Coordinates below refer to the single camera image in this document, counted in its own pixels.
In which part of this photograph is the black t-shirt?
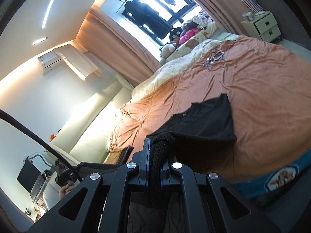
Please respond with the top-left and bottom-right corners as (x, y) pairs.
(147, 93), (237, 209)

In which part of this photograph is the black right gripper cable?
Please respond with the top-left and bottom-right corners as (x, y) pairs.
(0, 109), (83, 182)

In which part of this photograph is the pile of soft toys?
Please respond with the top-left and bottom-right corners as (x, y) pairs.
(170, 23), (217, 56)

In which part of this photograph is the floral cloth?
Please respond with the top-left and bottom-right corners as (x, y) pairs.
(192, 12), (212, 26)

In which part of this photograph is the person's left hand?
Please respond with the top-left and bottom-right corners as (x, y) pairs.
(58, 181), (76, 201)

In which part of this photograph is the brown folded cloth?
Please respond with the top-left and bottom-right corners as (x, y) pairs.
(104, 146), (134, 164)

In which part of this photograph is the white air conditioner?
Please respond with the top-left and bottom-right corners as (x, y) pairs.
(38, 51), (65, 74)

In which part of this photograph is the beige curtain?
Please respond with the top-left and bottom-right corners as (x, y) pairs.
(168, 0), (246, 33)
(78, 7), (166, 88)

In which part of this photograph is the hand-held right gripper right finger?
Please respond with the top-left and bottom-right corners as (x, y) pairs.
(159, 148), (282, 233)

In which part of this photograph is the tangle of black wires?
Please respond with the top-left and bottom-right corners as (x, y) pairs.
(203, 51), (225, 70)

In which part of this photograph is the orange bed blanket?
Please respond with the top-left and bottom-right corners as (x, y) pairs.
(104, 35), (311, 183)

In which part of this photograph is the white plush bear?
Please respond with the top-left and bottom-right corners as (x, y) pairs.
(159, 42), (176, 63)

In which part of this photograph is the pink cloth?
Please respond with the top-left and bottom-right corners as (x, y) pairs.
(178, 28), (198, 43)

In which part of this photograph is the long ceiling light strip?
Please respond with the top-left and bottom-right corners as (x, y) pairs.
(42, 0), (65, 28)

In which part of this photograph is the window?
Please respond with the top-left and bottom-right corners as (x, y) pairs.
(118, 0), (197, 46)

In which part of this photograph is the cream upholstered panel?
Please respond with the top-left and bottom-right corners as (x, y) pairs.
(49, 74), (135, 164)

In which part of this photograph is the blue bed sheet with emblem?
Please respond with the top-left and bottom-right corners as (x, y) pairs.
(231, 152), (311, 198)

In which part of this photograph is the cream duvet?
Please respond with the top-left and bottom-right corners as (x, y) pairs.
(131, 31), (241, 102)

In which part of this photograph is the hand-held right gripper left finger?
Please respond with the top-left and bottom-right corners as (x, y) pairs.
(28, 138), (152, 233)

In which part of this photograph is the hanging dark clothing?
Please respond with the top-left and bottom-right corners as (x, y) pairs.
(124, 0), (175, 39)

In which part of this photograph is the black monitor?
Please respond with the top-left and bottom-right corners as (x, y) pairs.
(17, 163), (37, 192)

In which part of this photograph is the black and white plush toy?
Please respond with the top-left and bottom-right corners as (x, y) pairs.
(169, 27), (183, 40)

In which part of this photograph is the beige air deflector board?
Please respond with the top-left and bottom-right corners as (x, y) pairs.
(53, 41), (101, 80)

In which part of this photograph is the cream nightstand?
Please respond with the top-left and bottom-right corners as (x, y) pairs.
(240, 11), (283, 43)

